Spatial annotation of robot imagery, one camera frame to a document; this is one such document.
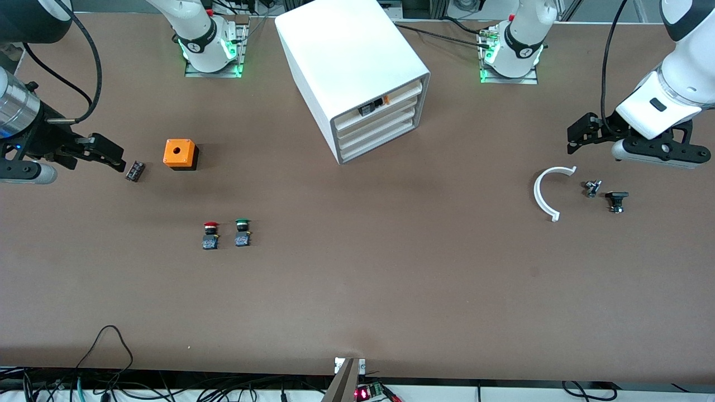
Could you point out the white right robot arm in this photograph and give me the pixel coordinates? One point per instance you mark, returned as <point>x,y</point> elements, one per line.
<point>198,17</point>

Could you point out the small black orange part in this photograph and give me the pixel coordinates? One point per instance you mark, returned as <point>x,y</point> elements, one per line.
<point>375,106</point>

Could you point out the circuit board with red light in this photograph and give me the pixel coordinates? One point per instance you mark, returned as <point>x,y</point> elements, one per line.
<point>368,391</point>

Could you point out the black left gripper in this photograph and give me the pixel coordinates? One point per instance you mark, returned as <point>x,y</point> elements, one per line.
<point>607,127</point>

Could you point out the white curved plastic piece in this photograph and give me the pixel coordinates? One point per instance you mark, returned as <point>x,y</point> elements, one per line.
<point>537,194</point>

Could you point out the red push button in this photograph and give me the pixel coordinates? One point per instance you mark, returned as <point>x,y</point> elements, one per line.
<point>210,241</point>

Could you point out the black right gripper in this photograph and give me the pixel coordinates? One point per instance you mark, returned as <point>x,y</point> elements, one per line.
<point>46,140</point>

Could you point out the green push button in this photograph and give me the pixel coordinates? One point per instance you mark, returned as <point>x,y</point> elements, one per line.
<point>242,240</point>

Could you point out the small silver metal part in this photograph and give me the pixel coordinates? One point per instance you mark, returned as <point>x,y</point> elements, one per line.
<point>592,188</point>

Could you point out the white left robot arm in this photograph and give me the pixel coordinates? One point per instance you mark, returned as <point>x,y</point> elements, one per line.
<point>687,72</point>

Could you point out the orange box with hole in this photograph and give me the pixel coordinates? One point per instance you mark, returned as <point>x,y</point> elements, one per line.
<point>187,156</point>

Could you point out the small black terminal block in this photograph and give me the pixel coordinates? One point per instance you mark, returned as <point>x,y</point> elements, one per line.
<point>135,171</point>

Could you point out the small black button part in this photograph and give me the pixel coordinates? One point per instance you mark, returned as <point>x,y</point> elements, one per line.
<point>616,196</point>

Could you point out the brown metal post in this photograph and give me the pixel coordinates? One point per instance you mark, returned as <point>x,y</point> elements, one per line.
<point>346,385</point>

